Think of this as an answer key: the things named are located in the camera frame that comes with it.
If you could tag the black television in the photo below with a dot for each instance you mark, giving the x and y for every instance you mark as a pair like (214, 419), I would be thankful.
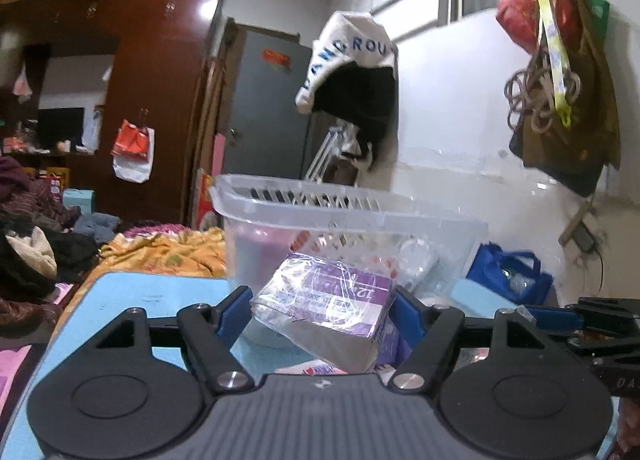
(61, 127)

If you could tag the grey power adapter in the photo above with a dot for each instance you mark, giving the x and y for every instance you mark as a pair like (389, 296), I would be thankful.
(585, 237)

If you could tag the wooden boards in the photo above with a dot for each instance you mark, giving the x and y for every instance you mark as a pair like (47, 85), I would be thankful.
(207, 139)

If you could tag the white plastic basket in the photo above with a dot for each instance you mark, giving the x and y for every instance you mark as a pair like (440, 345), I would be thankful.
(260, 240)

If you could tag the brown wooden wardrobe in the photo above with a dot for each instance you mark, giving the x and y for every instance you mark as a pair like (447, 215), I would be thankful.
(165, 89)

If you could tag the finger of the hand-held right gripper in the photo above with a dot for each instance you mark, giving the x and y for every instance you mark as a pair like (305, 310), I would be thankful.
(555, 317)
(610, 350)

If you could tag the orange yellow blanket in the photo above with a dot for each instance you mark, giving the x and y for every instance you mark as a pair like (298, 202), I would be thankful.
(165, 252)

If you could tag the red door sign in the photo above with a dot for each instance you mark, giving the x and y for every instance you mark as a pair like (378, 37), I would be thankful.
(277, 60)

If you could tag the purple box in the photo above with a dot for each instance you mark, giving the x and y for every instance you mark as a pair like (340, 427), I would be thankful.
(320, 292)

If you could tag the blue tote bag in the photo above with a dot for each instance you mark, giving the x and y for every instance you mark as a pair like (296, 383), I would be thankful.
(505, 275)

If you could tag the folded metal rack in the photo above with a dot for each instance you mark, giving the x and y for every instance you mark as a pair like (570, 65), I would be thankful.
(325, 152)

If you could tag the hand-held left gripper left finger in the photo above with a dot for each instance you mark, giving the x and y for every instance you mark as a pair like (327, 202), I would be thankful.
(235, 311)

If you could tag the red and white plastic bag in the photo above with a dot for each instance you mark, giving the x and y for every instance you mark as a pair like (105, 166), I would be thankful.
(132, 149)

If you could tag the small white plastic bag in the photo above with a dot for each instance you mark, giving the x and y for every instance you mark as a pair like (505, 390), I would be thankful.
(22, 87)

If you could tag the pink floral blanket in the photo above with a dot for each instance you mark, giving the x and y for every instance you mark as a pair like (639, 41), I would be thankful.
(12, 370)

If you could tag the light blue box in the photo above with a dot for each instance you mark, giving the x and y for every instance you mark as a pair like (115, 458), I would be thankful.
(78, 201)

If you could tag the grey door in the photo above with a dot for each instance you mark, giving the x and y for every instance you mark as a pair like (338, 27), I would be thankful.
(265, 114)

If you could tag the brown hanging bag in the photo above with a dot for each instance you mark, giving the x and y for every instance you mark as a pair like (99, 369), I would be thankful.
(575, 152)

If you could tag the pink and white long box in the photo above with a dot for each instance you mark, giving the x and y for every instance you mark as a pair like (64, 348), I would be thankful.
(310, 368)

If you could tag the white and black hanging jacket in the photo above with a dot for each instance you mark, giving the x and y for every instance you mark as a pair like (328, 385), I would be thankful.
(350, 34)

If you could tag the green hanging bag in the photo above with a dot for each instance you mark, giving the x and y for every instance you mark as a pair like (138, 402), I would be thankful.
(599, 14)

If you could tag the red hanging bag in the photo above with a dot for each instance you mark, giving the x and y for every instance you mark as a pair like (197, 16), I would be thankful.
(520, 14)

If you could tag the black and cream clothes pile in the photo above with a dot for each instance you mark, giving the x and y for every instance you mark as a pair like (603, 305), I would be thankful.
(45, 255)

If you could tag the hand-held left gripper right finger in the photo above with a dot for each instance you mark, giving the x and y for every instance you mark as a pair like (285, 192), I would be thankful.
(405, 314)

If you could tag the maroon clothes pile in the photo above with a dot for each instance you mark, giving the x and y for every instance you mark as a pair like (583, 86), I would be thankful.
(30, 195)

